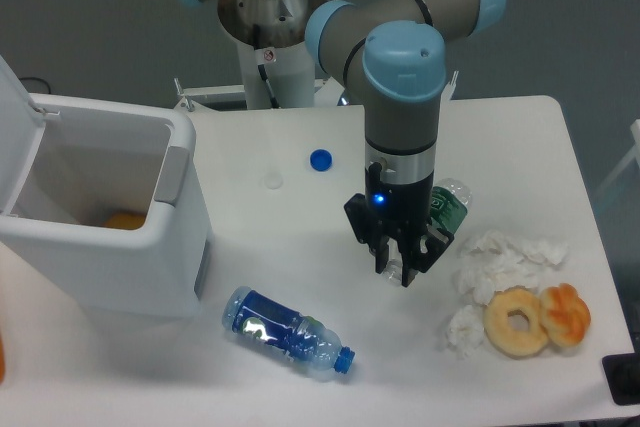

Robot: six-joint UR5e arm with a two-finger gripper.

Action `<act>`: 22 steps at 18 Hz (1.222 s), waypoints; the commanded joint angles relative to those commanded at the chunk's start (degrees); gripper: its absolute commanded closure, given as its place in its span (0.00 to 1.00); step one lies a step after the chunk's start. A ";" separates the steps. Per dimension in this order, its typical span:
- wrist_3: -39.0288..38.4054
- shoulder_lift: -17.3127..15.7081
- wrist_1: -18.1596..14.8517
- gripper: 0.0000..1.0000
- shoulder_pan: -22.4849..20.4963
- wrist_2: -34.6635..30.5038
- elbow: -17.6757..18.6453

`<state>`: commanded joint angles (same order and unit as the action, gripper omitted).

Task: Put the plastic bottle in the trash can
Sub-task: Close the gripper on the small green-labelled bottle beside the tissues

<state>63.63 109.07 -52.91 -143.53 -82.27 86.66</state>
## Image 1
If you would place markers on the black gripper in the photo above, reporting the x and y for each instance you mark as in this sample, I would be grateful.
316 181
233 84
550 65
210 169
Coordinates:
401 212

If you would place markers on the green label plastic bottle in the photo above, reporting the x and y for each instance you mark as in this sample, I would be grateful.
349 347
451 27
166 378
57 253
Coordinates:
451 201

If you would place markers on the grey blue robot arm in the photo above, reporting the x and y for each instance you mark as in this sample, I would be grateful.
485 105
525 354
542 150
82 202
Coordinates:
403 136

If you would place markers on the blue bottle cap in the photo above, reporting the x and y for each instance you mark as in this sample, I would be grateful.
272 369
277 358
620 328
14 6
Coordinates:
320 160

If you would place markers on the blue label plastic bottle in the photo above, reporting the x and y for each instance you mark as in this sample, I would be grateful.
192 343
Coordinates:
306 343

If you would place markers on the white bottle cap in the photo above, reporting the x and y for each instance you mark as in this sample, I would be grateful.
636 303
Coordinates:
273 180

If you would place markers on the orange item in trash can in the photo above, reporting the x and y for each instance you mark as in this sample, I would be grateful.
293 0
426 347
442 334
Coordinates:
125 221

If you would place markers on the white trash can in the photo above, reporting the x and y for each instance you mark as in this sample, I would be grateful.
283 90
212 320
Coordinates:
68 164

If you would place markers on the large crumpled white tissue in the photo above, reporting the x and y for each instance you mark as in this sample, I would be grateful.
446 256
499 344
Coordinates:
493 262

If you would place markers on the small crumpled white tissue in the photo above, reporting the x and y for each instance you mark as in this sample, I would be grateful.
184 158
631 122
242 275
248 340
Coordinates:
465 332

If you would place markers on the orange glazed pastry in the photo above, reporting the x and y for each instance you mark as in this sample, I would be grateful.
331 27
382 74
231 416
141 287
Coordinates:
564 315

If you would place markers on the black device at table edge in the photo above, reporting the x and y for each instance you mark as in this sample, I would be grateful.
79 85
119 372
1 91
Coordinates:
622 375

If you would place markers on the ring donut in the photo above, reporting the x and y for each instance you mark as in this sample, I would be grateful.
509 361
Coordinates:
512 323

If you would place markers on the white frame at right edge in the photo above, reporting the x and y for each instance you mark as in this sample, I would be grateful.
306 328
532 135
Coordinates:
621 177

